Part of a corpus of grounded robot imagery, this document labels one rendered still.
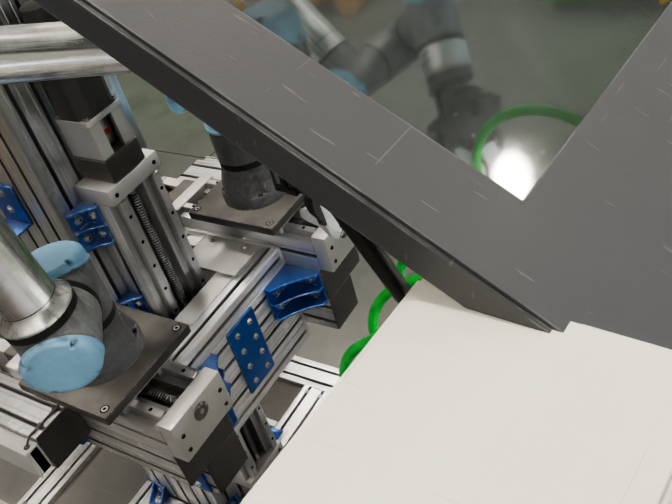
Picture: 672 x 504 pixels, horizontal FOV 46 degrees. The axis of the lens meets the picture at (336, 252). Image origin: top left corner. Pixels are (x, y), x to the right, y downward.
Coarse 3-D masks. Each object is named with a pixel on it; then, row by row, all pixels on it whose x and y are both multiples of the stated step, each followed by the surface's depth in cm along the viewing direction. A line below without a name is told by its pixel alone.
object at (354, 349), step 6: (366, 336) 94; (372, 336) 93; (354, 342) 96; (360, 342) 94; (366, 342) 93; (348, 348) 97; (354, 348) 96; (360, 348) 95; (348, 354) 98; (354, 354) 97; (342, 360) 99; (348, 360) 99; (342, 366) 100; (348, 366) 100; (342, 372) 101
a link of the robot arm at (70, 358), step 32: (0, 224) 105; (0, 256) 105; (32, 256) 111; (0, 288) 107; (32, 288) 110; (64, 288) 115; (0, 320) 114; (32, 320) 111; (64, 320) 113; (96, 320) 121; (32, 352) 111; (64, 352) 113; (96, 352) 115; (32, 384) 115; (64, 384) 117
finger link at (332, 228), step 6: (300, 210) 119; (306, 210) 118; (324, 210) 115; (306, 216) 120; (312, 216) 119; (324, 216) 115; (330, 216) 117; (312, 222) 120; (330, 222) 117; (336, 222) 118; (324, 228) 118; (330, 228) 117; (336, 228) 118; (330, 234) 119; (336, 234) 120
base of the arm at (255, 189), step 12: (228, 168) 162; (240, 168) 160; (252, 168) 161; (264, 168) 162; (228, 180) 164; (240, 180) 162; (252, 180) 162; (264, 180) 162; (276, 180) 164; (228, 192) 165; (240, 192) 163; (252, 192) 163; (264, 192) 164; (276, 192) 164; (228, 204) 168; (240, 204) 165; (252, 204) 164; (264, 204) 164
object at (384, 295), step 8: (408, 280) 95; (416, 280) 94; (384, 288) 100; (384, 296) 100; (376, 304) 102; (376, 312) 103; (368, 320) 106; (376, 320) 105; (368, 328) 107; (376, 328) 106
